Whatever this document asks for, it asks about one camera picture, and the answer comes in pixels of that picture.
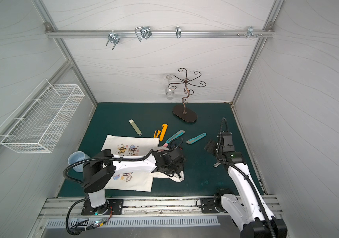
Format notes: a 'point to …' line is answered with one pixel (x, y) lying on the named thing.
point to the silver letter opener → (216, 164)
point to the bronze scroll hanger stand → (190, 115)
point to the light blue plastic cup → (75, 157)
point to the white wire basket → (39, 122)
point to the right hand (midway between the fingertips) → (213, 145)
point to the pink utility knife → (165, 145)
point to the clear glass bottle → (169, 90)
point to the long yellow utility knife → (164, 127)
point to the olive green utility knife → (135, 127)
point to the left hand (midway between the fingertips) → (185, 170)
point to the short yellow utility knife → (158, 133)
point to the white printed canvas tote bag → (134, 147)
